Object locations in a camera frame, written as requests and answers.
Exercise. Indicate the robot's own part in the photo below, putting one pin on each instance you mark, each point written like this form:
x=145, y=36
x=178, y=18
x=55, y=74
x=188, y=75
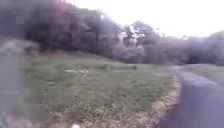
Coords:
x=75, y=126

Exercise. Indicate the dark asphalt path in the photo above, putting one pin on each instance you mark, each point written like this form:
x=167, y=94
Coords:
x=200, y=106

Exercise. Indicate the dark wood of trees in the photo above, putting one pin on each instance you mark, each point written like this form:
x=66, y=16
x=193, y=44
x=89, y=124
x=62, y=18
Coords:
x=66, y=30

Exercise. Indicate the green grass field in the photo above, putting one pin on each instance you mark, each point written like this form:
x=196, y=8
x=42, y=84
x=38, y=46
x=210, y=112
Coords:
x=211, y=71

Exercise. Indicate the grass slope with dry edge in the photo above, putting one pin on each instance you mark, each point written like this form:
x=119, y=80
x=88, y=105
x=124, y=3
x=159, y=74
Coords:
x=100, y=90

